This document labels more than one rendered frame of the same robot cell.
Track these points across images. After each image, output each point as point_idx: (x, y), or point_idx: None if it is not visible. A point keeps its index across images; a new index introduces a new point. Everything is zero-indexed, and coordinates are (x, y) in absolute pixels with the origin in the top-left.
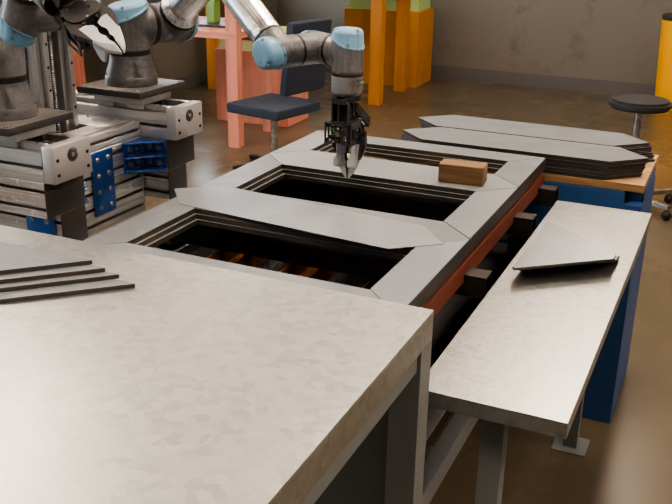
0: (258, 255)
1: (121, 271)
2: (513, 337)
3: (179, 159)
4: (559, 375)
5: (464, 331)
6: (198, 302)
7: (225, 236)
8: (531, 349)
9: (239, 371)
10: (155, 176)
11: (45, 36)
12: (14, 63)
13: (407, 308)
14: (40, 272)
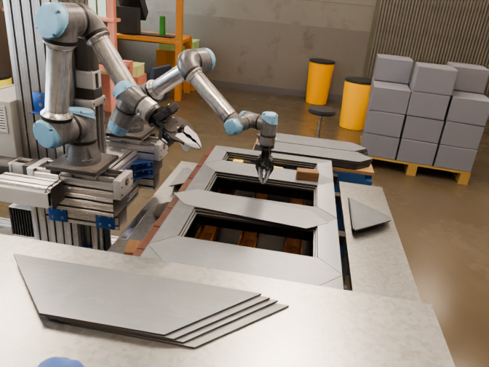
0: (224, 226)
1: (270, 294)
2: (375, 271)
3: (157, 168)
4: (407, 292)
5: (352, 269)
6: (328, 314)
7: (206, 218)
8: (386, 277)
9: (394, 366)
10: (145, 178)
11: (94, 111)
12: (92, 133)
13: (420, 304)
14: (241, 306)
